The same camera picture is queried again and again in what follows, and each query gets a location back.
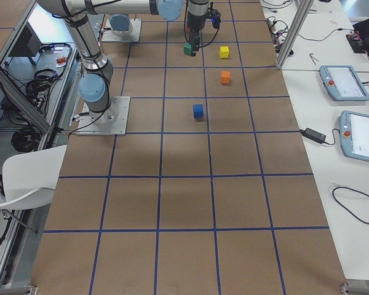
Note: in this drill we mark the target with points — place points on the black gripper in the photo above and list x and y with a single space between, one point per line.
194 23

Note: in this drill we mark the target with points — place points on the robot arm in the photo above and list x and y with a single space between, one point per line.
75 15
97 73

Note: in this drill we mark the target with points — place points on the green wooden block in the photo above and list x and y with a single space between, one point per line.
187 49

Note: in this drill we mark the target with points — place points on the yellow wooden block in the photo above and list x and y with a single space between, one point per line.
224 52

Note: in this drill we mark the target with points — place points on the orange wooden block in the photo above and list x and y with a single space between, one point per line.
225 77

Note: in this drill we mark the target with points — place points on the blue wooden block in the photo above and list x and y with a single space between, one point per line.
198 111

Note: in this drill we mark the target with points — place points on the orange snack packet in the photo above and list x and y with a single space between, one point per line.
61 62

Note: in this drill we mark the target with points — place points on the black power adapter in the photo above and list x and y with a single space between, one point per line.
313 135

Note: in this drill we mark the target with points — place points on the far teach pendant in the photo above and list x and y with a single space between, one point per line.
342 83

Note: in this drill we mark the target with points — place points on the teach pendant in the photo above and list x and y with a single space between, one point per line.
342 83
354 135

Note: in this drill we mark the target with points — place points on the near teach pendant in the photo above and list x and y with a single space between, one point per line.
354 135

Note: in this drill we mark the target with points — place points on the white chair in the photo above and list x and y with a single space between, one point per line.
30 179

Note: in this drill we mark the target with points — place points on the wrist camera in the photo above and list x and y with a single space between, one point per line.
215 17

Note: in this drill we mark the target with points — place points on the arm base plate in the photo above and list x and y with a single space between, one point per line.
127 31
112 122

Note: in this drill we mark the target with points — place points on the aluminium frame post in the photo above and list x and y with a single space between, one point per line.
293 32

